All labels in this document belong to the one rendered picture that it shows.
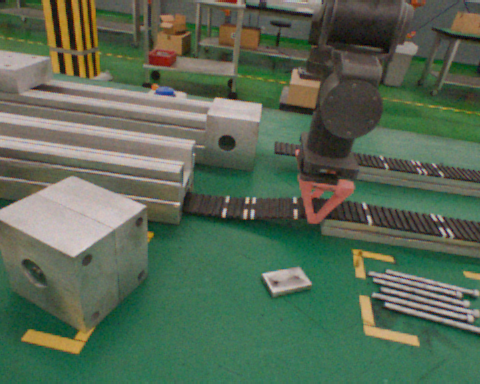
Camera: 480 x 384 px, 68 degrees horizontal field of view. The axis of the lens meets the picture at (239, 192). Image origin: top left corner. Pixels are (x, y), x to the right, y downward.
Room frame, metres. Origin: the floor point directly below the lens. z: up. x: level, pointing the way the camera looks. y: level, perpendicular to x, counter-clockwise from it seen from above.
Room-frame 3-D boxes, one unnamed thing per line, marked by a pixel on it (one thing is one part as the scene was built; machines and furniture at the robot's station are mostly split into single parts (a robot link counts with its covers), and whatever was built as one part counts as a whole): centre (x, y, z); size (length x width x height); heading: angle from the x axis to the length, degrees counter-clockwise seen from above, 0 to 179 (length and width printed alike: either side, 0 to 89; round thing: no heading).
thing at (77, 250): (0.28, 0.15, 0.83); 0.11 x 0.10 x 0.10; 157
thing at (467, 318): (0.29, -0.22, 0.78); 0.11 x 0.01 x 0.01; 79
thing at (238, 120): (0.64, 0.03, 0.83); 0.12 x 0.09 x 0.10; 179
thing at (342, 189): (0.42, -0.11, 0.85); 0.07 x 0.07 x 0.09; 89
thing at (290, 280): (0.31, -0.07, 0.78); 0.05 x 0.03 x 0.01; 115
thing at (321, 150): (0.43, -0.11, 0.92); 0.10 x 0.07 x 0.07; 179
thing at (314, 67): (1.12, -0.19, 0.88); 0.12 x 0.09 x 0.08; 91
